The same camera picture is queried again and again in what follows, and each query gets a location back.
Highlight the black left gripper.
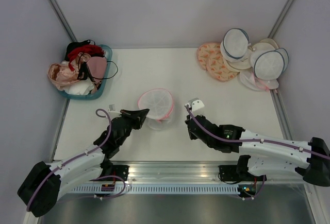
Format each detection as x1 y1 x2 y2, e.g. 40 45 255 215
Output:
117 109 150 146

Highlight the white mesh bag pink zipper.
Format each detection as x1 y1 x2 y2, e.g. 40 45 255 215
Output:
137 88 174 130

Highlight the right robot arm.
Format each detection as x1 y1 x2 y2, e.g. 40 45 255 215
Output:
185 115 329 187

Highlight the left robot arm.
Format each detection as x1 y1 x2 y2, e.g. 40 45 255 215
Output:
18 109 149 217

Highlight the white bra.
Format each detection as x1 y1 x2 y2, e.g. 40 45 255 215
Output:
64 81 94 95

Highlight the dusty pink bra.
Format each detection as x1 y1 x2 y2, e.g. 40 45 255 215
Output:
86 57 107 81

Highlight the black bra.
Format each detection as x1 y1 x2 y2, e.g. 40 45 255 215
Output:
64 40 118 83

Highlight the flat white bag pink trim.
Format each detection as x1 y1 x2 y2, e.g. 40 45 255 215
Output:
239 69 279 91

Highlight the red lace bra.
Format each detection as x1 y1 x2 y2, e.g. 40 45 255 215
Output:
68 45 104 61

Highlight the floral peach laundry bag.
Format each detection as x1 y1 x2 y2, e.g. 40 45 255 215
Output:
196 42 222 70

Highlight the peach satin bra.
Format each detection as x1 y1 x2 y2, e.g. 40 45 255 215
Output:
47 63 79 91

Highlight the white mesh bag blue trim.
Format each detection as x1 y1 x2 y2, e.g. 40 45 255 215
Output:
221 28 249 62

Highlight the large white bag blue trim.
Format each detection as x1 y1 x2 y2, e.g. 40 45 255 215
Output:
250 48 289 80

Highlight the cream laundry bag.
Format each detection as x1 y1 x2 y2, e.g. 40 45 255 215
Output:
220 39 278 72

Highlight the teal plastic basket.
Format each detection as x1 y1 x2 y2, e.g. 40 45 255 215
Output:
57 44 116 100

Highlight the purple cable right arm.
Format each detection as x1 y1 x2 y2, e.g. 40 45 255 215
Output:
185 105 330 201

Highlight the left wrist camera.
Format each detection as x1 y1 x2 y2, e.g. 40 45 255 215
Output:
108 104 116 112

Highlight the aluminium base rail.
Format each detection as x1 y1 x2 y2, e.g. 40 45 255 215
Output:
38 160 317 183

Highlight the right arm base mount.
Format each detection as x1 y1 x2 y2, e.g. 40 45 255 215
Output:
218 165 245 184

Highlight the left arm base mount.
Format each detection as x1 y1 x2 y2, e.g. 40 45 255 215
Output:
90 164 129 182

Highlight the white slotted cable duct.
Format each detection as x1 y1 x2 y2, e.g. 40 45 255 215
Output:
70 183 239 195

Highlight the aluminium side rail right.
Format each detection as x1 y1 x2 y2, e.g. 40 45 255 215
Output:
270 90 293 140

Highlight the aluminium frame post left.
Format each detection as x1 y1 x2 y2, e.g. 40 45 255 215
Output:
48 0 77 42

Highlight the aluminium frame post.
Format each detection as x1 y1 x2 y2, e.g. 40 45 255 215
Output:
48 0 77 42
268 0 295 39

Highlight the aluminium frame post right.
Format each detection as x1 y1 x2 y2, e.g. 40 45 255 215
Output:
268 0 295 39

